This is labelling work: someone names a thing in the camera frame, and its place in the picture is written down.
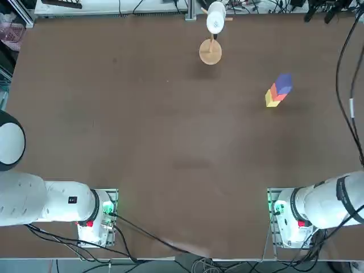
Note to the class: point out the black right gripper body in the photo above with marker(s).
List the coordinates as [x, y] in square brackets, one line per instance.
[330, 3]

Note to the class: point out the purple cube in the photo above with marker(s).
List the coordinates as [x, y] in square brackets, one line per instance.
[283, 84]

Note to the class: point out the red cube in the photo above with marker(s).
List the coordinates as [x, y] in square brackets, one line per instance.
[274, 91]

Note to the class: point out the yellow cube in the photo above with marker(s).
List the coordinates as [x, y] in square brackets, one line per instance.
[271, 103]

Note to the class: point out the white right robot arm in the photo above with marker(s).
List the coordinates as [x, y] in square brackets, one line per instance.
[327, 204]

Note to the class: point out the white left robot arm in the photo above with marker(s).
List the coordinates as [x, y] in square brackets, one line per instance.
[57, 202]

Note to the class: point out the white cup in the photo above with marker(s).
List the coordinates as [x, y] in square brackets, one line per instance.
[215, 20]

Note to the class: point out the wooden cup rack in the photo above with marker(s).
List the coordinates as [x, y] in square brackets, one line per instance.
[210, 55]

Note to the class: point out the white side table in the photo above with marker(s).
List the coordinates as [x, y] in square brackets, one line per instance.
[99, 7]

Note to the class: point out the pink basket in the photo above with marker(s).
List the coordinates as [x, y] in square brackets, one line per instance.
[12, 32]

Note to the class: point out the aluminium profile post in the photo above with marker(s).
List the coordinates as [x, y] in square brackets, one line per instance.
[191, 10]

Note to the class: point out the aluminium frame profile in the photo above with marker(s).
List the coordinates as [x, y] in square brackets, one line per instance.
[24, 14]

